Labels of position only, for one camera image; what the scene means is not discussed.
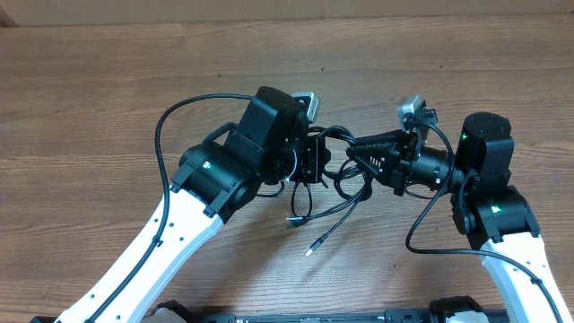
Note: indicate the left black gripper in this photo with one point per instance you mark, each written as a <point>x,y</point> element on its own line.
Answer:
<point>316,156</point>

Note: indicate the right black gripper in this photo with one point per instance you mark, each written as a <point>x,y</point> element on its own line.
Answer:
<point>395,161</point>

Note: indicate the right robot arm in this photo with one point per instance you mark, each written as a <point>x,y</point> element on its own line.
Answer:
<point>496,219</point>

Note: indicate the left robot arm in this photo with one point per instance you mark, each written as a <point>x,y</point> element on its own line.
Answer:
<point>214,179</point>

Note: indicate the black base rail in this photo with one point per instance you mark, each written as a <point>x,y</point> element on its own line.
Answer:
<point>462,309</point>

